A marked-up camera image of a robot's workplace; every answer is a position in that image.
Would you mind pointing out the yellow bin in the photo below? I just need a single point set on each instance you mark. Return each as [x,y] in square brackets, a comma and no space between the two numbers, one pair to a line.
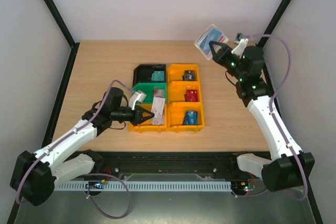
[177,89]
[175,116]
[175,71]
[150,128]

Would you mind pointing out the yellow bin back right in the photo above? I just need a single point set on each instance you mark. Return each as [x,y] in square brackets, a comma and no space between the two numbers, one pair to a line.
[175,71]

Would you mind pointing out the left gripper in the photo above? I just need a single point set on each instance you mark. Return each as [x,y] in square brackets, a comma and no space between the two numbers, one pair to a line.
[137,117]

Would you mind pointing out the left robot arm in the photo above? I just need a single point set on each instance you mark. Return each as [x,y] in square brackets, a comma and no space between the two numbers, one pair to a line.
[37,174]

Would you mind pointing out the white patterned card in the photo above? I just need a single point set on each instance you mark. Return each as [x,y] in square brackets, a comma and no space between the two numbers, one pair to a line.
[158,107]

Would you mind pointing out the black bin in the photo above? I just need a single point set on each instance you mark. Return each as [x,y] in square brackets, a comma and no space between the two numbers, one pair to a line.
[143,73]

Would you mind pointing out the yellow bin front right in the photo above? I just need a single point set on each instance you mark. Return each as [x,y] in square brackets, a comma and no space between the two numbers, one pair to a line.
[175,116]

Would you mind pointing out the red white card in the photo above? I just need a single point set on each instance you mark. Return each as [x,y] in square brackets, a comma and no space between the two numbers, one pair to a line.
[159,93]

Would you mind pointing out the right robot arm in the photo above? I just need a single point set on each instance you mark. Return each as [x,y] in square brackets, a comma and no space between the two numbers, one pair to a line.
[289,165]

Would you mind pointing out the yellow bin front left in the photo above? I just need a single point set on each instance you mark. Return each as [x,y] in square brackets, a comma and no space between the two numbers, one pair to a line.
[150,128]

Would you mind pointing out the yellow bin middle right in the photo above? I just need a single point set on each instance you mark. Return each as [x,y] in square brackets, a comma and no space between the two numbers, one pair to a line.
[177,89]

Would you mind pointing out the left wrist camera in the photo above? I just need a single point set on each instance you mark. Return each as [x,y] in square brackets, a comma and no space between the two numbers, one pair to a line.
[137,97]

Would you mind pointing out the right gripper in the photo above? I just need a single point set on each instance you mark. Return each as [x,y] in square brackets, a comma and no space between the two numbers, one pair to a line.
[220,55]

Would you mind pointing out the green bin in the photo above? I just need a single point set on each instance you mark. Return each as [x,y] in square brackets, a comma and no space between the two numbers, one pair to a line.
[148,88]

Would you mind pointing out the teal card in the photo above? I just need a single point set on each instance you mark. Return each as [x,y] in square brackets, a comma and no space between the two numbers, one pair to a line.
[158,76]

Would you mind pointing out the dark blue card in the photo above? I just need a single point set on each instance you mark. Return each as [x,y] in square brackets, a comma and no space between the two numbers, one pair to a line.
[189,75]

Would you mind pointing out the grey cable duct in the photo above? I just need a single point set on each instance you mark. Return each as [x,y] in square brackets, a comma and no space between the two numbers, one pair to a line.
[199,186]

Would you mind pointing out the black aluminium frame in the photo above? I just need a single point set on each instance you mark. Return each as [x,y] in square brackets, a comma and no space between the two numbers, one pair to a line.
[170,159]

